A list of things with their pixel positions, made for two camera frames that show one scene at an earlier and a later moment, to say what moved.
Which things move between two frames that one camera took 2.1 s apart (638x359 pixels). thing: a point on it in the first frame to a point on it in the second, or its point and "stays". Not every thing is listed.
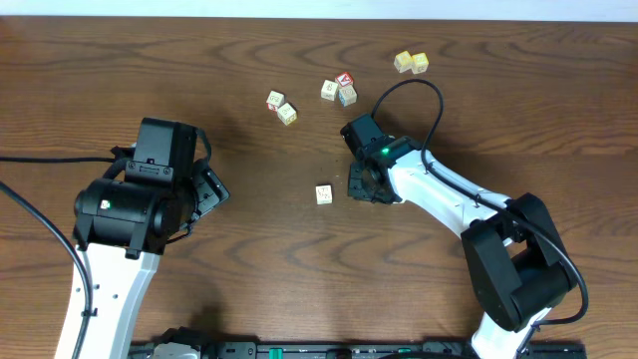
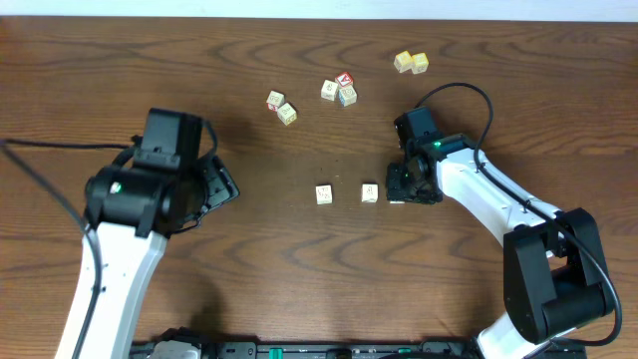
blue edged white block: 347,95 stays
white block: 324,194 stays
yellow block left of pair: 403,61 stays
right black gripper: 357,188 to 396,190
